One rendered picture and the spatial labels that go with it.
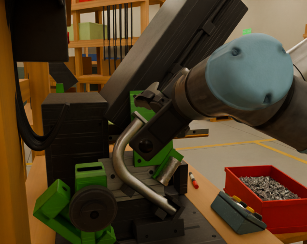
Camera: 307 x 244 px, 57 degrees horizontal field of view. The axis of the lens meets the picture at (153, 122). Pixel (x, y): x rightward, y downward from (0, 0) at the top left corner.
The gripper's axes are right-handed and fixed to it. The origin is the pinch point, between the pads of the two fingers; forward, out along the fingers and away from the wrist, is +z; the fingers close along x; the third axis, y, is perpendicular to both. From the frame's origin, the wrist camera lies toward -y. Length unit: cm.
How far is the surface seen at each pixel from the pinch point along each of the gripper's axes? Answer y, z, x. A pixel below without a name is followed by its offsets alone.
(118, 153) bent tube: -8.8, 14.5, -1.2
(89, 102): -2.5, 23.1, 13.4
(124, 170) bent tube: -11.0, 14.7, -5.2
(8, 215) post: -30.4, -3.7, 8.5
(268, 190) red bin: 18, 32, -55
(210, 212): -3.3, 22.7, -35.6
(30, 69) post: 0, 87, 49
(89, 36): 105, 303, 90
